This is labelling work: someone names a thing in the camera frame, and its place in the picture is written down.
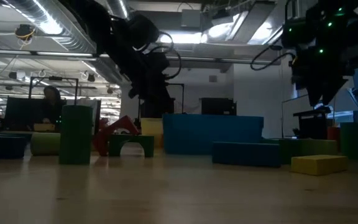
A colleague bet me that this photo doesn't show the ceiling light panel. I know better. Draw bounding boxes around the ceiling light panel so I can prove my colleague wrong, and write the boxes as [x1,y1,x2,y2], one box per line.
[158,30,206,45]

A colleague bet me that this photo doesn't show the light green arch block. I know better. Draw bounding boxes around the light green arch block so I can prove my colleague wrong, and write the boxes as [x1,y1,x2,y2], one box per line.
[300,139,339,157]

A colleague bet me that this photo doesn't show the red cylinder block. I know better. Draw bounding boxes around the red cylinder block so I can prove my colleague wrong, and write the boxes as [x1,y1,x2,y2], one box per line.
[327,126,341,141]

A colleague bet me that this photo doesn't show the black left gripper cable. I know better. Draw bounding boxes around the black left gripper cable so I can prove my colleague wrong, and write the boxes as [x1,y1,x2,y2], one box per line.
[141,30,183,81]

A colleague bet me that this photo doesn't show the black station frame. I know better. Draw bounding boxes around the black station frame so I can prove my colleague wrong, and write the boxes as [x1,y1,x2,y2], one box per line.
[168,82,185,114]
[28,76,80,134]

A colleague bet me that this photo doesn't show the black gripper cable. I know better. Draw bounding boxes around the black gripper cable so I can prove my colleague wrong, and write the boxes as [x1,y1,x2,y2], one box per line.
[141,30,183,81]
[249,44,296,72]

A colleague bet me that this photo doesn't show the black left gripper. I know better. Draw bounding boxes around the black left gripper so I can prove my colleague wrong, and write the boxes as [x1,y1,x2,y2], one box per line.
[128,51,176,119]

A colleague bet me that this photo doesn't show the blue bar block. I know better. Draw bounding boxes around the blue bar block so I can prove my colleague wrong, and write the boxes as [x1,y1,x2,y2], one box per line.
[211,141,282,169]
[0,133,28,160]

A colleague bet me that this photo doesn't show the grey ceiling box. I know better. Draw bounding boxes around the grey ceiling box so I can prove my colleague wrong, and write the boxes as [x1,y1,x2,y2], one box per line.
[180,8,202,29]

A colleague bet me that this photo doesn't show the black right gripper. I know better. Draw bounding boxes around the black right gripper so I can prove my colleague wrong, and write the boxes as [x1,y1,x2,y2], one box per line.
[290,46,356,109]

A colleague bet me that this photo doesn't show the light green cylinder block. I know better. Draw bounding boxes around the light green cylinder block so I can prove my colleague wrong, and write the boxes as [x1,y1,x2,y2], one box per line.
[30,131,62,157]

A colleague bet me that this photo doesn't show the blue plastic bin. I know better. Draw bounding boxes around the blue plastic bin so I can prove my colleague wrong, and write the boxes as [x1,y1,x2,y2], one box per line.
[162,113,265,156]

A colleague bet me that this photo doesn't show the black monitor bank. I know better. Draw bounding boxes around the black monitor bank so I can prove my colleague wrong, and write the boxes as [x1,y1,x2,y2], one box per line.
[4,96,68,131]

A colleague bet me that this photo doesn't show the yellow bar block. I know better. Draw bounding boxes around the yellow bar block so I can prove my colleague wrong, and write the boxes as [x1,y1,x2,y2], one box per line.
[290,154,349,177]

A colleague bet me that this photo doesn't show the translucent yellow plastic bin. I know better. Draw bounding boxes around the translucent yellow plastic bin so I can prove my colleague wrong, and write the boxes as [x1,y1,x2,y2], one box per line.
[140,117,165,149]

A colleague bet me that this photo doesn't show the whiteboard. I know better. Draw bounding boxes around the whiteboard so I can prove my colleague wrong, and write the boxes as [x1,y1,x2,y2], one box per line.
[280,93,316,139]

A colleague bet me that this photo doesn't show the silver ventilation duct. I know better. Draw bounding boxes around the silver ventilation duct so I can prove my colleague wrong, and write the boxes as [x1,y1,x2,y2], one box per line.
[202,0,291,46]
[0,0,130,85]

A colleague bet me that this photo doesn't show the black cart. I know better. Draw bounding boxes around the black cart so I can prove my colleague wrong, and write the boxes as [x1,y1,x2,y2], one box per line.
[292,105,334,140]

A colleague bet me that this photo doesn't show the red arch block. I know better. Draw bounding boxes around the red arch block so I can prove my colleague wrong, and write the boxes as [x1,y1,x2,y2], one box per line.
[92,115,142,157]

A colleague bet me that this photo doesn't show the black monitor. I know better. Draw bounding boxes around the black monitor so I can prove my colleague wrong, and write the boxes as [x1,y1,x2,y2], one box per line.
[200,97,237,116]

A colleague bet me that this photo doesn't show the hanging black yellow cable reel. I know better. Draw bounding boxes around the hanging black yellow cable reel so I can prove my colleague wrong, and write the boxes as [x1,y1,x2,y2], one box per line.
[14,24,37,43]

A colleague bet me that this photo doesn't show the yellow box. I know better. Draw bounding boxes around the yellow box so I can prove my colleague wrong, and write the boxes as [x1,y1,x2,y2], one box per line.
[33,123,56,132]

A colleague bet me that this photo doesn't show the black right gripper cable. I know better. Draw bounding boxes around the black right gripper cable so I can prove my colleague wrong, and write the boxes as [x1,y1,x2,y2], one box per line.
[249,44,296,72]

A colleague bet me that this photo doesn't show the person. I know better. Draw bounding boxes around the person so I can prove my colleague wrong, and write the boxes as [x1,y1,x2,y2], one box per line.
[40,85,67,125]

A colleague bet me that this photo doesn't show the grey ceiling pipe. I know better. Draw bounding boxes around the grey ceiling pipe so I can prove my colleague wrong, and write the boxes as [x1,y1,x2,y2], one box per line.
[166,46,282,66]

